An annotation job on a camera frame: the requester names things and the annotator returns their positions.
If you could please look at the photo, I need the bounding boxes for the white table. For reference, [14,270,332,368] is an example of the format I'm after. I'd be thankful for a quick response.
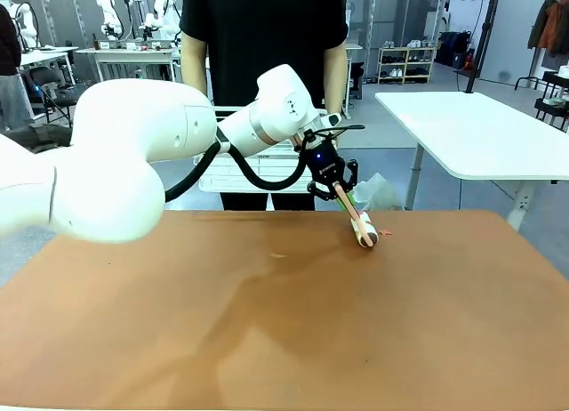
[374,90,569,232]

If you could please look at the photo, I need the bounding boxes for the black pole stand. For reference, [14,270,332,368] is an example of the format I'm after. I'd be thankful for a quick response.
[463,0,504,94]

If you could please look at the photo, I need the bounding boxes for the black folding chair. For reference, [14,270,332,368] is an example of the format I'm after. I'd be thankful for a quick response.
[27,65,76,128]

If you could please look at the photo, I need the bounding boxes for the white background workbench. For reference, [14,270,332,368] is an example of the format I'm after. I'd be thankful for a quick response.
[75,45,181,84]
[18,45,80,85]

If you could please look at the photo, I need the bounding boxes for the wooden shoe rack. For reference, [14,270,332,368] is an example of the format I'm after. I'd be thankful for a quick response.
[377,44,439,85]

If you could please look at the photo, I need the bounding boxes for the person's right forearm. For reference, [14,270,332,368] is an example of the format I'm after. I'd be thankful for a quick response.
[180,30,211,99]

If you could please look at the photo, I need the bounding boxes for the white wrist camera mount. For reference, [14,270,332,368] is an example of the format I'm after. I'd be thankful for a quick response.
[318,111,343,130]

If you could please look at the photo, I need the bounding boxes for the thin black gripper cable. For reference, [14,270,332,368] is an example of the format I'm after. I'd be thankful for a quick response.
[305,124,366,141]

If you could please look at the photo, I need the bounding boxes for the bystander in dark jacket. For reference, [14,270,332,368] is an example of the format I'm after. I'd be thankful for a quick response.
[0,4,35,134]

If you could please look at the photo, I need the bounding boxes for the person in black shirt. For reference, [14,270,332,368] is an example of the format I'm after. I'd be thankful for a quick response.
[180,0,350,212]

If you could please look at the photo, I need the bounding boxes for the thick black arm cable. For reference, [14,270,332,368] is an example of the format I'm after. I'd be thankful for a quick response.
[164,139,315,204]

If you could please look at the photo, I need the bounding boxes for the dark blue bags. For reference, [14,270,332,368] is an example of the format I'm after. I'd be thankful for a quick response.
[437,29,473,70]

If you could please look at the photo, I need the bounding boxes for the hanging jackets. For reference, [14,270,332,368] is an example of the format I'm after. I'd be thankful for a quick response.
[527,0,569,59]

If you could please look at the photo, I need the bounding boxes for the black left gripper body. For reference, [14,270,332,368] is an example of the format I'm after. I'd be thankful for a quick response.
[304,137,352,194]

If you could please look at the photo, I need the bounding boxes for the clear plastic bag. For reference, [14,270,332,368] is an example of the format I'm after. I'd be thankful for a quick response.
[353,172,405,213]

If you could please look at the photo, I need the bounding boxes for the person's left forearm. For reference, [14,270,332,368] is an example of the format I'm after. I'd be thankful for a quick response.
[320,39,349,117]

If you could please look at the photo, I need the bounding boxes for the black utility cart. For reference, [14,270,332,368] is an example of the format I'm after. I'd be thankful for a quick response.
[534,69,569,133]

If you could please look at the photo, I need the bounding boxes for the black clothes rack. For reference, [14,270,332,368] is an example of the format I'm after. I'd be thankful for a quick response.
[514,0,569,92]

